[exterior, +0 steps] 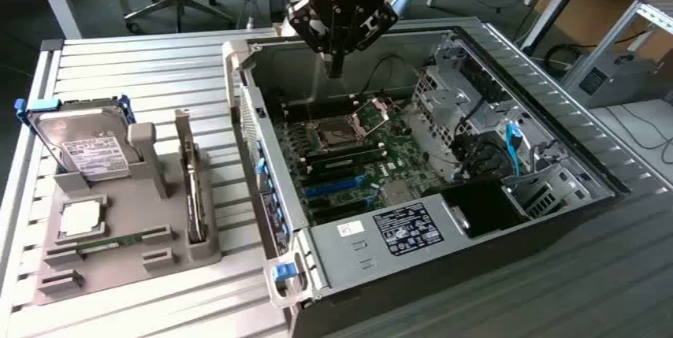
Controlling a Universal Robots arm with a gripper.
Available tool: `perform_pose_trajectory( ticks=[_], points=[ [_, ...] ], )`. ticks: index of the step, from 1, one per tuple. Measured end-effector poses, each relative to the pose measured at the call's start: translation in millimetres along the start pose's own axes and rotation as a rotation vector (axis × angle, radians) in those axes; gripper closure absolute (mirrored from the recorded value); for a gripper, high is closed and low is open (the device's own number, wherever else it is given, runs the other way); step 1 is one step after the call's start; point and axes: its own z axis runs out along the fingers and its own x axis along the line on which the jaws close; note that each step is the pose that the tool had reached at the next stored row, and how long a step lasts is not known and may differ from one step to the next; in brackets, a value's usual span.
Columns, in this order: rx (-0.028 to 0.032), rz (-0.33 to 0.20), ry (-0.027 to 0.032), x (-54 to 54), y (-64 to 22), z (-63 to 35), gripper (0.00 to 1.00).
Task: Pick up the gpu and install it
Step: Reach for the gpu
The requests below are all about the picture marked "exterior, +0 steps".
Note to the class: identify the black graphics card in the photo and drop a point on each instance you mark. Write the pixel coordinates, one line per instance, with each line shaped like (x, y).
(194, 180)

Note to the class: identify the tall metal disk bay cage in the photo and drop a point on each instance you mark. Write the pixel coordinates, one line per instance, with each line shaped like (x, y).
(438, 101)

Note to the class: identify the metal socket cover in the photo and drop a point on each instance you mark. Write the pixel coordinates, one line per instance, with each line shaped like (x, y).
(374, 115)

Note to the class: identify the CPU socket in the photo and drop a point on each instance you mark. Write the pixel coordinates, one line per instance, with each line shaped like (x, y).
(333, 133)

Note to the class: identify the green motherboard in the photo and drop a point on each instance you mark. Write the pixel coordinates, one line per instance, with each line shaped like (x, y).
(405, 153)

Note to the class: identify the black slanted pole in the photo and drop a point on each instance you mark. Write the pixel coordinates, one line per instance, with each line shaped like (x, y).
(557, 11)

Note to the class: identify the black RAM stick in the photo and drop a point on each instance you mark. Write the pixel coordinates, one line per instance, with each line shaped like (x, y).
(342, 162)

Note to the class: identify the blue expansion slot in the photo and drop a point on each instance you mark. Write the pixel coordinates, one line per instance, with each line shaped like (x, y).
(337, 185)

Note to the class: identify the silver chipset heatsink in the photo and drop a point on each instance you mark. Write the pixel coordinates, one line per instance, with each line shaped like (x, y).
(397, 191)

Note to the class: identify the black expansion slot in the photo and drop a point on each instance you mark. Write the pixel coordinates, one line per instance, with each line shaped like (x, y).
(337, 206)

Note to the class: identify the grey computer tower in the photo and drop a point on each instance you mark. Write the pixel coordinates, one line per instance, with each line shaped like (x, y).
(620, 78)

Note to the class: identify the low slotted metal disk bay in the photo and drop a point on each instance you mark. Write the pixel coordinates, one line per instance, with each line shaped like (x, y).
(546, 192)

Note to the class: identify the grey power supply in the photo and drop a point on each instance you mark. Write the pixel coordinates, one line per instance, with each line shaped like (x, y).
(368, 255)

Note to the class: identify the grey parts rack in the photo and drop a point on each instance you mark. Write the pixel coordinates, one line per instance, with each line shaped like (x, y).
(126, 227)

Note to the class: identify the blue case latch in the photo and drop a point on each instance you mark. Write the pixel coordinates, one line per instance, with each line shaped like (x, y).
(283, 272)

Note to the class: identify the open black PC case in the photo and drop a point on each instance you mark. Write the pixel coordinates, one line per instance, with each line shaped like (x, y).
(421, 275)

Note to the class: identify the silver CPU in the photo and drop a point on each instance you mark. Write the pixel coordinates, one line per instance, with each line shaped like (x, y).
(80, 218)

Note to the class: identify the green RAM stick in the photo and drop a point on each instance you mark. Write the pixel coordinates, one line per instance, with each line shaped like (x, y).
(112, 242)

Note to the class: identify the aluminium profile frame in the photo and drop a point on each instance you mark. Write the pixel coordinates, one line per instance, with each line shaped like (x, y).
(609, 34)

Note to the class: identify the hard disk in blue frame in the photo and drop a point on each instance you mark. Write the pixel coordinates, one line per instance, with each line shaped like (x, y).
(90, 145)

